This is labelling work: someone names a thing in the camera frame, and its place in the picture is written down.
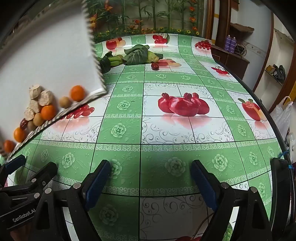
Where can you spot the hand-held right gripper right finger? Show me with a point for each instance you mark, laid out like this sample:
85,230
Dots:
204,185

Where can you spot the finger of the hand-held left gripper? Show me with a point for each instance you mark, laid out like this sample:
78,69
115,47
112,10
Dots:
14,163
46,170

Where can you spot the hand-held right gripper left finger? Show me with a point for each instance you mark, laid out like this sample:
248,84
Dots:
97,185

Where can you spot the red date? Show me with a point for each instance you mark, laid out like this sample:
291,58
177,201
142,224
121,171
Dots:
23,124
155,66

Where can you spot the white tray with striped rim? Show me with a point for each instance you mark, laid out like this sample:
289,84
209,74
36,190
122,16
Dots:
46,58

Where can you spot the orange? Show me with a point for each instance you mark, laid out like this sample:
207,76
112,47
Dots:
19,134
77,93
8,146
48,112

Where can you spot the brown kiwi fruit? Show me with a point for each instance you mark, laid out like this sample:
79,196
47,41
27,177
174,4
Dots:
31,125
38,118
64,102

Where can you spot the beige round cake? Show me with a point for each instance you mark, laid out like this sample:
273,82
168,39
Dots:
46,97
34,106
34,90
29,114

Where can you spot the green fruit print tablecloth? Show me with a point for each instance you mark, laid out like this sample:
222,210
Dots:
129,139

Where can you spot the white plastic bag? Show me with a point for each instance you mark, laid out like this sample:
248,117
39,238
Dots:
281,117

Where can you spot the light green vegetable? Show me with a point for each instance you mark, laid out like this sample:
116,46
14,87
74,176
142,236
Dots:
115,61

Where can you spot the wooden cabinet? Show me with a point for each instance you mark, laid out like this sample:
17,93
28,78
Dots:
231,60

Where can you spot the corn cob in husk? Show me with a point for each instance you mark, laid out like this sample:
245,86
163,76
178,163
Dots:
154,56

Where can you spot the purple bottle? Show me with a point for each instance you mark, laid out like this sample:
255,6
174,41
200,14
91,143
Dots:
233,45
228,44

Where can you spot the flower painted glass panel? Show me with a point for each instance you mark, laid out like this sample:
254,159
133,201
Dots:
148,16

